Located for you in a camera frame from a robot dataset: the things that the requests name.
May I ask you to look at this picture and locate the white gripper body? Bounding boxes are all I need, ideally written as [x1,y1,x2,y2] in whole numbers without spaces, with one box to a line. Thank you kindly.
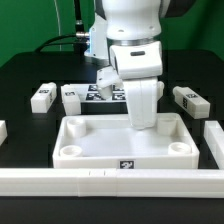
[96,43,164,129]

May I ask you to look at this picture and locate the white desk top tray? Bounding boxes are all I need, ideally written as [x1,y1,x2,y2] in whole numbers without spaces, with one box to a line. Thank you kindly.
[52,113,199,169]

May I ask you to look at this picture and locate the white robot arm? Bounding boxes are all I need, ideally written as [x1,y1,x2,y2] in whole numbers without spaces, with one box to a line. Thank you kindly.
[85,0,196,129]

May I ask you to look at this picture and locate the fiducial marker sheet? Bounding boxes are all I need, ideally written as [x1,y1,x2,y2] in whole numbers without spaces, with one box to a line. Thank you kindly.
[74,84,126,103]

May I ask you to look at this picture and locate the white right fence block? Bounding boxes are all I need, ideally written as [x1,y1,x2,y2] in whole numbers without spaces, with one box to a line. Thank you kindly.
[204,121,224,170]

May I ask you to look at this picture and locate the white fence block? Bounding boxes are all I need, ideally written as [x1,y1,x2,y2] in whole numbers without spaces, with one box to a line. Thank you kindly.
[204,121,224,170]
[0,120,8,146]

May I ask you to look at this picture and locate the white left fence block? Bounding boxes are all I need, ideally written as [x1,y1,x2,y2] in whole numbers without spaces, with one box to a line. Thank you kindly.
[0,120,8,146]

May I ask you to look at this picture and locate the white front fence bar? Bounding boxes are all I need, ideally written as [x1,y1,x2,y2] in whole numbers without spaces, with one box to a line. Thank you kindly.
[0,168,224,198]

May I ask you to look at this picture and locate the black cables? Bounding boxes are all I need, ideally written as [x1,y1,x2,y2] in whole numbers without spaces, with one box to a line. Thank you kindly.
[34,0,91,54]

